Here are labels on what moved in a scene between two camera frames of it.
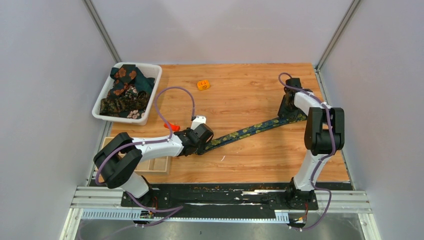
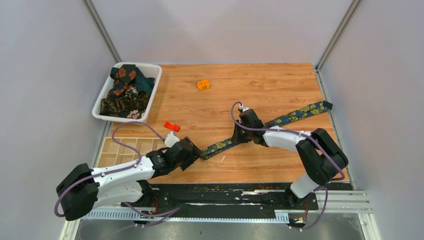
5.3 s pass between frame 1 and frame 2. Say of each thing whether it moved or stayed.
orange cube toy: stayed
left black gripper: moved
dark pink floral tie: stayed
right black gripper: moved
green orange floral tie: stayed
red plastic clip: stayed
